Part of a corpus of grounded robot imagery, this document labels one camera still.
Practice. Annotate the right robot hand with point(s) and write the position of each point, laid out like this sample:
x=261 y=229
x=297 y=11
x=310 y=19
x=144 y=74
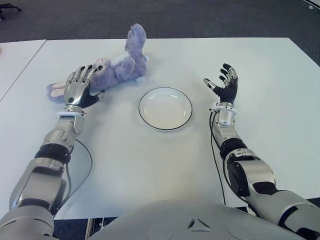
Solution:
x=228 y=91

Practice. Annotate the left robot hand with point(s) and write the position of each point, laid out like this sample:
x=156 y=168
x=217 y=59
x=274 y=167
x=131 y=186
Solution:
x=76 y=88

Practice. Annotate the purple plush bunny doll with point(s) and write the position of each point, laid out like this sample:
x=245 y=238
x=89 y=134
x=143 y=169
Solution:
x=125 y=67

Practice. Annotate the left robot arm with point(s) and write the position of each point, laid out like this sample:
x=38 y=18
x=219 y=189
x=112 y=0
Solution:
x=37 y=180

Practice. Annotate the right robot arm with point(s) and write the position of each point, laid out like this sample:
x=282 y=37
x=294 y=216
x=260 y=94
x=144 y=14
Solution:
x=255 y=172

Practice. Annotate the white plate black rim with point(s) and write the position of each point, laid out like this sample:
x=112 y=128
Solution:
x=165 y=108

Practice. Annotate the black office chair base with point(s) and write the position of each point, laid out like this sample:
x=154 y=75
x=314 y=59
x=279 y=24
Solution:
x=13 y=7

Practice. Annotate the grey robot torso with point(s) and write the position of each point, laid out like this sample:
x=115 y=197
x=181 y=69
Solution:
x=175 y=220

